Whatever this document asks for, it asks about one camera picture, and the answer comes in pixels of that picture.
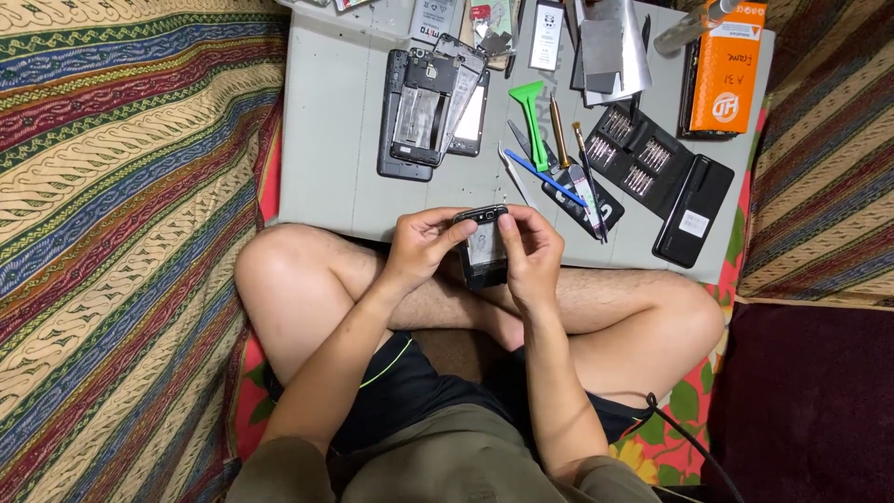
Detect white phone battery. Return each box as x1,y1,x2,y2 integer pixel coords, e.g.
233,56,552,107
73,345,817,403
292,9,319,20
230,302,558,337
527,0,566,73

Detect black phone back cover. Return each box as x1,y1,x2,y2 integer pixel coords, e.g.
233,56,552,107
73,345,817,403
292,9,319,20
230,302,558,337
376,48,434,183

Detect black phone middle frame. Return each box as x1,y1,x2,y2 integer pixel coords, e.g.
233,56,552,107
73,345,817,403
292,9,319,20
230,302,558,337
389,47,463,168

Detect olive shirt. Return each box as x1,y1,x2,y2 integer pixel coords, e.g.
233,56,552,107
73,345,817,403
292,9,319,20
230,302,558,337
223,403,666,503

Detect red floral cloth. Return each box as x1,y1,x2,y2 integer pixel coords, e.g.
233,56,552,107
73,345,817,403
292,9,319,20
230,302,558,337
234,91,771,488

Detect dark maroon cushion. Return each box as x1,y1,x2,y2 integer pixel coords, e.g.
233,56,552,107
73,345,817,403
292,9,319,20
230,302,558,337
701,300,894,503

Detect silver tweezers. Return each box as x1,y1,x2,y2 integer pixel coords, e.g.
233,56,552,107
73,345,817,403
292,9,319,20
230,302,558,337
496,141,540,211

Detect striped batik cloth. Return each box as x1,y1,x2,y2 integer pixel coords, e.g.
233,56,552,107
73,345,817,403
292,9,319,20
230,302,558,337
670,0,894,309
0,0,291,503

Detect thin dark screwdriver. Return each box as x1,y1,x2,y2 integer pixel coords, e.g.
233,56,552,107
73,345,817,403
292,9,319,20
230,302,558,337
571,122,609,245

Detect black packet with white print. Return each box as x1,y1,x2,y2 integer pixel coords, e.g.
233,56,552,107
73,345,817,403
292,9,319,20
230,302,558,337
541,161,627,240

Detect person's left hand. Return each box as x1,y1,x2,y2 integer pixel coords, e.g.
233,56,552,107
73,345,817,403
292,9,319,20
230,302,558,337
380,207,480,294

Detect small black phone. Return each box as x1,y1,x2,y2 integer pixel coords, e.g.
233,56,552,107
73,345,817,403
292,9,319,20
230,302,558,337
453,204,511,292

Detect black screwdriver bit case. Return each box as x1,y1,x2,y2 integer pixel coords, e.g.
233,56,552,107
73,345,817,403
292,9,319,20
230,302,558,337
582,102,736,269

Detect black tweezers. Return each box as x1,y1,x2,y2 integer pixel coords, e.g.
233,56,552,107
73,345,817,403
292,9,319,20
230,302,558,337
506,119,560,176

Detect green plastic pry tool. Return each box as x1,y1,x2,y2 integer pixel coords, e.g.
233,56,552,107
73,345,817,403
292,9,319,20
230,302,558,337
508,80,550,173

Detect person's right hand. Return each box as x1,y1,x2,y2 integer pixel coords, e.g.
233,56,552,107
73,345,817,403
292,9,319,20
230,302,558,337
496,204,566,309

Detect black phone under box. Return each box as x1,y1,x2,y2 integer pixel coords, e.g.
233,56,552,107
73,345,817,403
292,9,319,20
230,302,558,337
678,35,743,140

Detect brass handled screwdriver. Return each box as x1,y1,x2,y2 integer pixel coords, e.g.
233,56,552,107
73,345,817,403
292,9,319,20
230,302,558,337
548,94,573,169

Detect small parts packet red label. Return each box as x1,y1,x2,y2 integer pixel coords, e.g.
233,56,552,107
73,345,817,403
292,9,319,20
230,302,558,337
468,0,516,58

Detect blue plastic spudger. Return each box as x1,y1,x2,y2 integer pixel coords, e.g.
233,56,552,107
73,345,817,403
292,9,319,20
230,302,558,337
503,148,589,209

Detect person's leg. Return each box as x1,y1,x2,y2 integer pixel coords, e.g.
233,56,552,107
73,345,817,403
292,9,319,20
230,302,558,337
387,265,726,410
233,224,526,387

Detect grey work mat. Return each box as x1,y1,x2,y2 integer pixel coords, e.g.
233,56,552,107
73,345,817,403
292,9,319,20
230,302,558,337
278,0,777,285

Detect clear glass bottle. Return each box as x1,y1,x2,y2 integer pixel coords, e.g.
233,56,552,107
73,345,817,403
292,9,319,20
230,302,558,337
652,0,743,57

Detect black cable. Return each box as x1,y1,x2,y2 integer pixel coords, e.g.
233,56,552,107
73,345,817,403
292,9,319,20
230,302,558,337
645,392,747,503

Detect black shorts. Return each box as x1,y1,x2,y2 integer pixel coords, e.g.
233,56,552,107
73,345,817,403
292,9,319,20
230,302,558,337
265,331,655,463

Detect orange cardboard box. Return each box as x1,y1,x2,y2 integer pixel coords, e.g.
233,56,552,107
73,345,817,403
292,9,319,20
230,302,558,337
688,0,768,134

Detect person's right leg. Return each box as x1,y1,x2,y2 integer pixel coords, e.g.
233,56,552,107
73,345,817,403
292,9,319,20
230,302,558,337
387,265,726,410

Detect grey metal sheets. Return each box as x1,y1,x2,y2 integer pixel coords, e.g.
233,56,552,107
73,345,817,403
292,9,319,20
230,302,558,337
569,0,655,108

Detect silver phone frame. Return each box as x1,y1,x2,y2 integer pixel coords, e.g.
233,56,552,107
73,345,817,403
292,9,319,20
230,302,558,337
432,33,489,159

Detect person's left leg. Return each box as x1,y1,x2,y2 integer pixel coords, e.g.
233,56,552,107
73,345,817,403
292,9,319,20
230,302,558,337
233,224,526,387

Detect clear plastic container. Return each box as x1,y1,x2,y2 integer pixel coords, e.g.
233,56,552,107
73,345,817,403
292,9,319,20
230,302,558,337
275,0,414,41

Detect white battery packet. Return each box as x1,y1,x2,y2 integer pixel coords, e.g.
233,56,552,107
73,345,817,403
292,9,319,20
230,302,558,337
408,0,460,46

